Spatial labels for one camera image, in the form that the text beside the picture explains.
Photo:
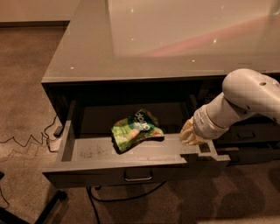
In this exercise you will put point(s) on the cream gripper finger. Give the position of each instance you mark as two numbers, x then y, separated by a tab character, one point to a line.
188	135

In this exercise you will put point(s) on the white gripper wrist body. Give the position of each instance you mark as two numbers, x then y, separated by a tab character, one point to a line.
200	126

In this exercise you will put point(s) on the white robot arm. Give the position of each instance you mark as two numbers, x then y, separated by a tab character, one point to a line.
245	92

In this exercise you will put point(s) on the grey drawer cabinet counter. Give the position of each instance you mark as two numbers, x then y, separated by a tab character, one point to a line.
126	52

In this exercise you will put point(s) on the green snack bag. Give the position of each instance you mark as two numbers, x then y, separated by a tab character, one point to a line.
131	131

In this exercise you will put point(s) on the black power adapter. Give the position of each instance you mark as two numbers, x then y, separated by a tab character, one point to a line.
58	131

